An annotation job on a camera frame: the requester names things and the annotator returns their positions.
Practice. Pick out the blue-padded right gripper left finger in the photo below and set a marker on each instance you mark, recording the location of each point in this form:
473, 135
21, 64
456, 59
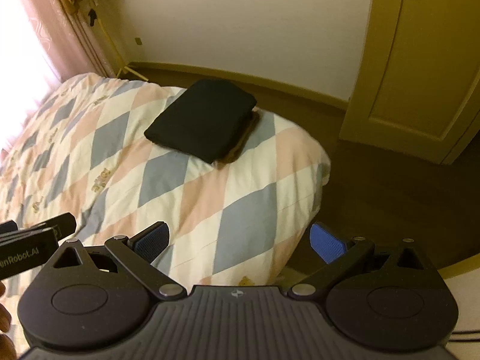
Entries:
136, 255

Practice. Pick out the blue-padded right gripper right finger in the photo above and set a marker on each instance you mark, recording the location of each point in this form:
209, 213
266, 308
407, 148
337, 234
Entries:
342, 258

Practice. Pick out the black garment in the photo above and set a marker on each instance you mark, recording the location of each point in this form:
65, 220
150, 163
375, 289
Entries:
206, 121

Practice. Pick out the person left hand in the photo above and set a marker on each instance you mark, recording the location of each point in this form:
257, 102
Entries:
7, 347

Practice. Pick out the checkered quilt bedspread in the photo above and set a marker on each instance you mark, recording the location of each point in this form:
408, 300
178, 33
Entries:
84, 152

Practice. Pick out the cream room door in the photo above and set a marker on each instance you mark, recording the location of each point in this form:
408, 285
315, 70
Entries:
417, 91

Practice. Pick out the pink curtain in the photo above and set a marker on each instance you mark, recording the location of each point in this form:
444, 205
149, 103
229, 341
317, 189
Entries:
65, 35

